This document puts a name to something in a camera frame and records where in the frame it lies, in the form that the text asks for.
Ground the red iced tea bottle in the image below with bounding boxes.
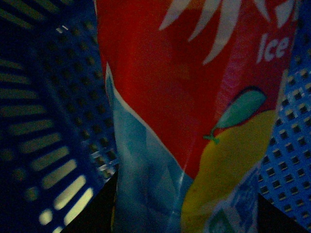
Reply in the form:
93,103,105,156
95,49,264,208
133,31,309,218
95,0,301,233

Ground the blue perforated plastic basket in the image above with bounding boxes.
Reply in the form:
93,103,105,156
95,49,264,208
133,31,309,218
0,0,311,233

